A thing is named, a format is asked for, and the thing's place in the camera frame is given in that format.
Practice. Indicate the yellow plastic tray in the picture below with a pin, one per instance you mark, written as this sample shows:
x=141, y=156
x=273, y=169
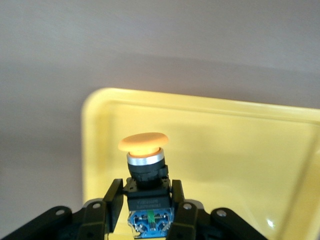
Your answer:
x=225, y=150

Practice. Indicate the yellow mushroom button green contact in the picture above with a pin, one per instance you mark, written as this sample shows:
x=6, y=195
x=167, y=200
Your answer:
x=147, y=200

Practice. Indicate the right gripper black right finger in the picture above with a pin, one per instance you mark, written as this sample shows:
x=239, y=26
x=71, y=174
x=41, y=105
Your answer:
x=187, y=222

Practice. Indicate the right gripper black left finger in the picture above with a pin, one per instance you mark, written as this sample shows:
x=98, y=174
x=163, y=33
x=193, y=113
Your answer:
x=95, y=220

